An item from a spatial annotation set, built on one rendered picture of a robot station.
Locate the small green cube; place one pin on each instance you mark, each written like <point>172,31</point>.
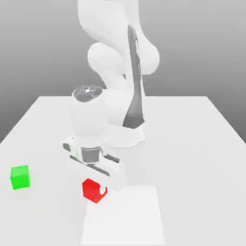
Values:
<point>20,177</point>

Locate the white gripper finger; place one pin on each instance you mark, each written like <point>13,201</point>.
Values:
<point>103,189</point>

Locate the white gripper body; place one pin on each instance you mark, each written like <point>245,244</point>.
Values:
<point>115,176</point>

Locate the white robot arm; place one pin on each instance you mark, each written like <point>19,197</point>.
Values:
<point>119,57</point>

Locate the small red cube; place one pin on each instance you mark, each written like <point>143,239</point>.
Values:
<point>90,190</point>

